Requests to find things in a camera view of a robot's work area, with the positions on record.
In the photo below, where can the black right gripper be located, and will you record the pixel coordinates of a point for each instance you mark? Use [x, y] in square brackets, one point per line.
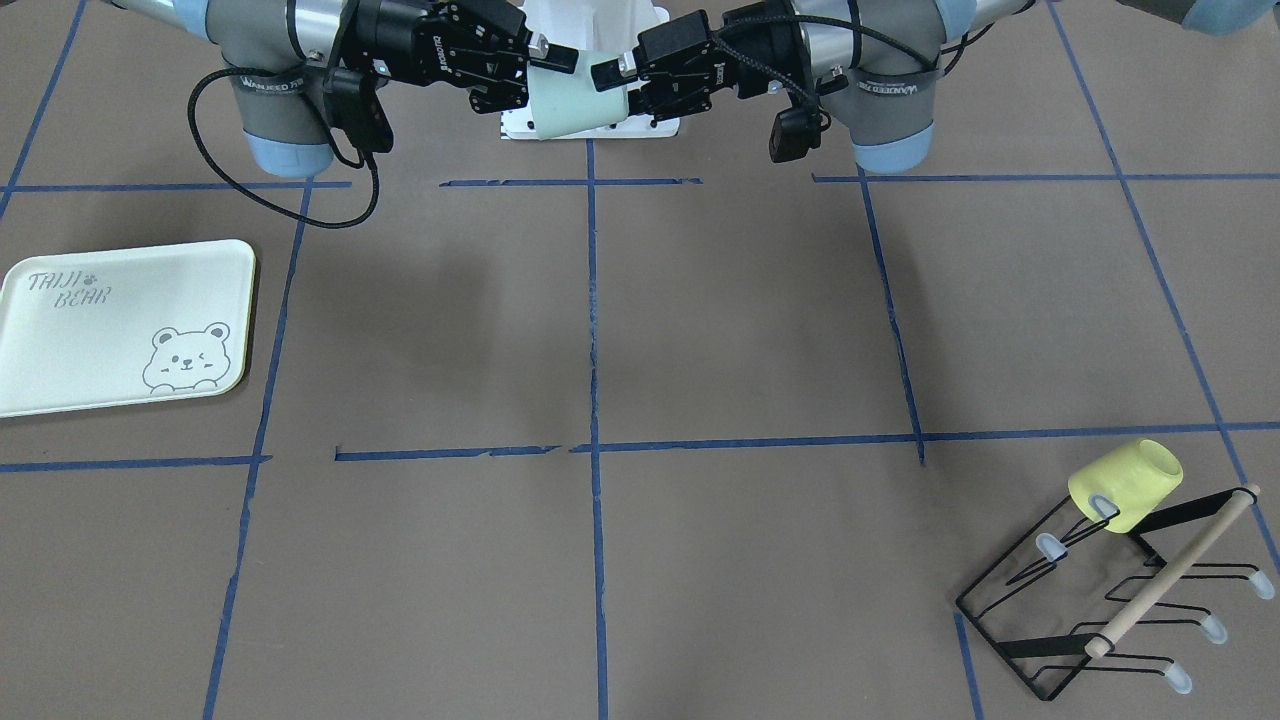
[398, 38]

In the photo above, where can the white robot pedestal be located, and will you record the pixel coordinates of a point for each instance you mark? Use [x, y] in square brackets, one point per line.
[610, 27]

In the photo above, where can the light green cup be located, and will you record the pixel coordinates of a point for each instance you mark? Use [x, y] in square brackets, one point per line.
[566, 105]

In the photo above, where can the black wire cup rack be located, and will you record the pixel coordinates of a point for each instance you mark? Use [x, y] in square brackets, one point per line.
[1063, 599]

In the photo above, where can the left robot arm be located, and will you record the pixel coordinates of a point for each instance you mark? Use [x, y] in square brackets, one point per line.
[872, 66]

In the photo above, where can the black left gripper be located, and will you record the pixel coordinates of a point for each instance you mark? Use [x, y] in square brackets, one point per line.
[752, 45]

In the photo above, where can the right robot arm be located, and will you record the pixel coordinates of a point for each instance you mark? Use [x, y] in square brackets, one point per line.
[303, 69]

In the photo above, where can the cream bear tray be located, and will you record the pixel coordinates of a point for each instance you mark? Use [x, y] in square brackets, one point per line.
[125, 327]

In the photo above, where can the yellow cup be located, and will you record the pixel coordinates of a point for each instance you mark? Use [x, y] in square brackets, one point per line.
[1127, 483]

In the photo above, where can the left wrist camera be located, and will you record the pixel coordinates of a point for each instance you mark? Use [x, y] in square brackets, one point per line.
[796, 132]

